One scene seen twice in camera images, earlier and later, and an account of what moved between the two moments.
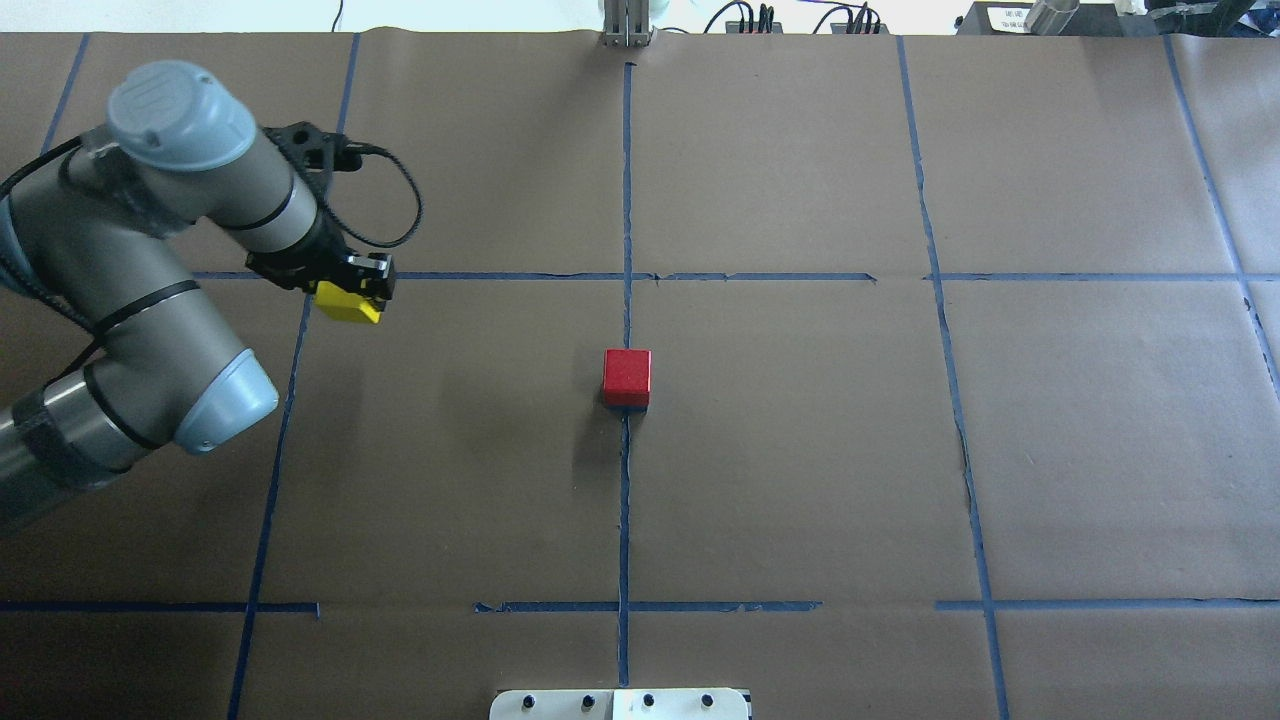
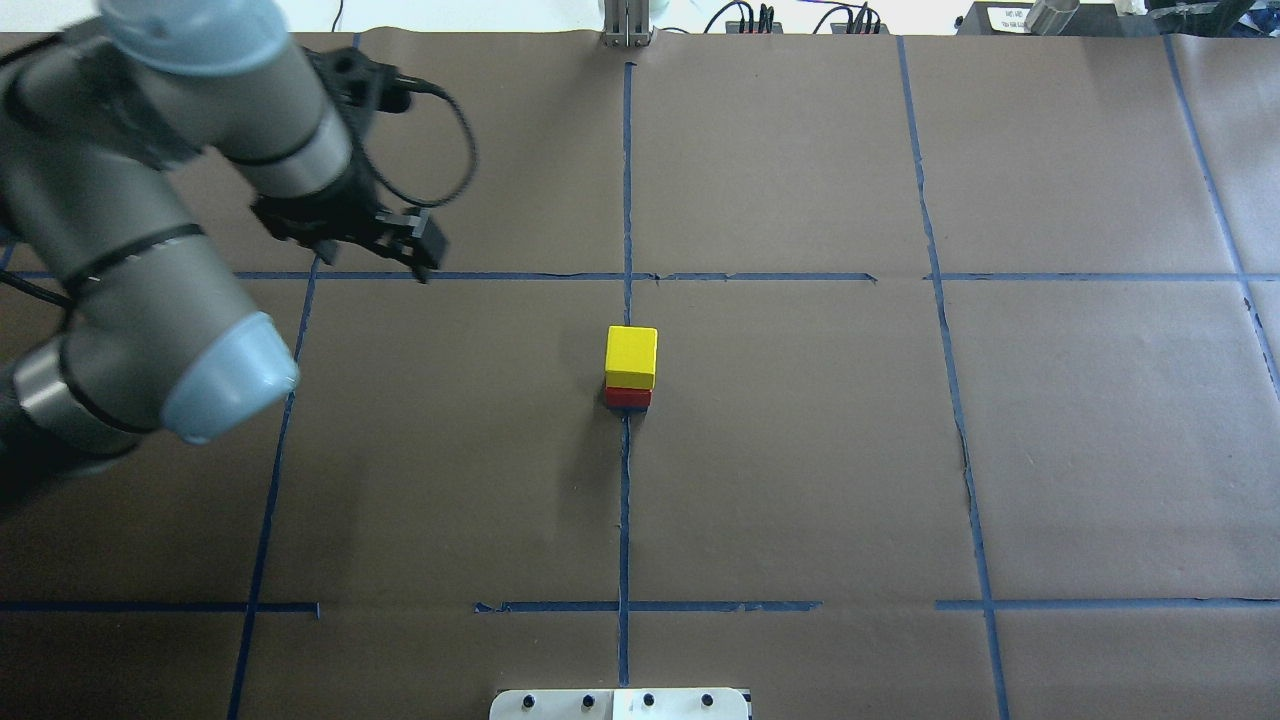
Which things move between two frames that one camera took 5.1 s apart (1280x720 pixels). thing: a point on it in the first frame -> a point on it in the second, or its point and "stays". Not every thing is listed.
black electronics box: [1001, 18] stays
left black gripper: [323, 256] -> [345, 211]
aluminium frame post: [626, 24] stays
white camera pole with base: [621, 704] stays
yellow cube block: [336, 301] -> [631, 357]
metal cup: [1050, 17] stays
